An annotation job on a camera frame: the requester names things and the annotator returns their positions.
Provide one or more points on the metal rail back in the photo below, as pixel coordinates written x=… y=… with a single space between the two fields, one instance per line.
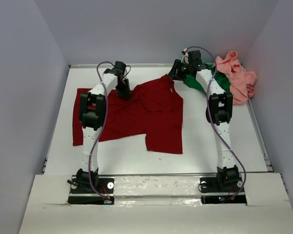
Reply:
x=132 y=65

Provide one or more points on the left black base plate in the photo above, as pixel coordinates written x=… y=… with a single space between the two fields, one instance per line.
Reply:
x=84 y=195

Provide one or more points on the pink t-shirt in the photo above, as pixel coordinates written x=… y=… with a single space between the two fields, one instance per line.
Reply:
x=241 y=81

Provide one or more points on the red t-shirt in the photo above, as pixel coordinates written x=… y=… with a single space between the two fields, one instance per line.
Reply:
x=155 y=109

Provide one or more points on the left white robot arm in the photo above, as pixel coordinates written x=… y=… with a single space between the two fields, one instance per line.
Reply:
x=93 y=114

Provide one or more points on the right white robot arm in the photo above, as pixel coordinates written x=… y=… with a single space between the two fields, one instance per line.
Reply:
x=218 y=114

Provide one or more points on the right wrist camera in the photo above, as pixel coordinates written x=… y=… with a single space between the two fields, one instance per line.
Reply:
x=185 y=59

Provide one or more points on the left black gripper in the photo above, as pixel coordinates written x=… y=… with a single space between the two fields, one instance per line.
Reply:
x=123 y=88

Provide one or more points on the green t-shirt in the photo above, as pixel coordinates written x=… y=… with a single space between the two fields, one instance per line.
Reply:
x=221 y=79

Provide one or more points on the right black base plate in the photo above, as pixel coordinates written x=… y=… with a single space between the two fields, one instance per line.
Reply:
x=211 y=193

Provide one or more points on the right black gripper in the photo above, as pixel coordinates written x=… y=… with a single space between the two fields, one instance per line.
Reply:
x=177 y=70

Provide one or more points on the metal rail front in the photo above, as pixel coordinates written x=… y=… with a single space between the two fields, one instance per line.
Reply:
x=164 y=174

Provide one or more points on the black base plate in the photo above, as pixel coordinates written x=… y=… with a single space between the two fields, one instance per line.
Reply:
x=84 y=195
x=211 y=193

